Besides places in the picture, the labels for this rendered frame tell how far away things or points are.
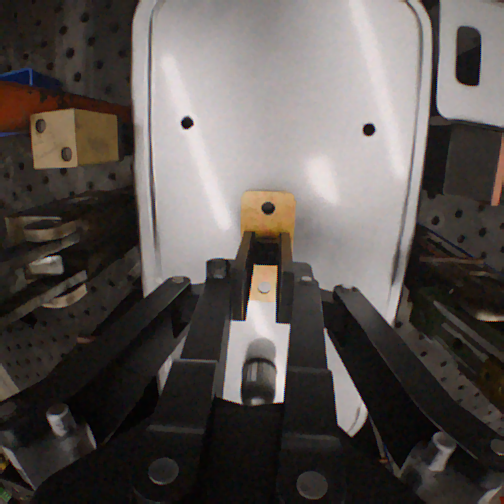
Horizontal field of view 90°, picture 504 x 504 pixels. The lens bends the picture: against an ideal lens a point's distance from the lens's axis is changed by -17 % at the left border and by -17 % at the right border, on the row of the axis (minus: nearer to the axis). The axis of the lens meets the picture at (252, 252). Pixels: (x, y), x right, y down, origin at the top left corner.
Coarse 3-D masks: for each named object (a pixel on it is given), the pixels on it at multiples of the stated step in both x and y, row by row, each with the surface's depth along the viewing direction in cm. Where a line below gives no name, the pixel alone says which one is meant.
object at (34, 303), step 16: (64, 240) 18; (0, 256) 14; (16, 256) 14; (32, 256) 15; (0, 272) 13; (16, 272) 15; (80, 272) 20; (0, 288) 14; (16, 288) 15; (32, 288) 17; (48, 288) 17; (64, 288) 18; (0, 304) 14; (16, 304) 15; (32, 304) 16; (0, 320) 13; (16, 320) 14
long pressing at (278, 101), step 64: (192, 0) 18; (256, 0) 17; (320, 0) 17; (384, 0) 17; (192, 64) 19; (256, 64) 19; (320, 64) 19; (384, 64) 18; (192, 128) 21; (256, 128) 20; (320, 128) 20; (384, 128) 20; (192, 192) 22; (320, 192) 22; (384, 192) 21; (192, 256) 24; (320, 256) 23; (384, 256) 23; (256, 320) 26
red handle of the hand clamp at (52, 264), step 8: (48, 256) 17; (56, 256) 18; (64, 256) 19; (32, 264) 17; (40, 264) 17; (48, 264) 17; (56, 264) 18; (64, 264) 18; (24, 272) 17; (32, 272) 17; (40, 272) 17; (48, 272) 18; (56, 272) 18; (64, 272) 18
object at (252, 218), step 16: (256, 192) 20; (272, 192) 20; (288, 192) 20; (256, 208) 21; (288, 208) 21; (240, 224) 21; (256, 224) 21; (272, 224) 21; (288, 224) 21; (240, 240) 22; (256, 240) 21; (272, 240) 21; (256, 256) 21; (272, 256) 21; (256, 272) 22; (272, 272) 22; (256, 288) 23; (272, 288) 23
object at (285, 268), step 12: (288, 240) 19; (288, 252) 17; (288, 264) 15; (288, 276) 14; (276, 288) 18; (288, 288) 15; (276, 300) 15; (288, 300) 15; (276, 312) 15; (288, 312) 15; (288, 324) 15
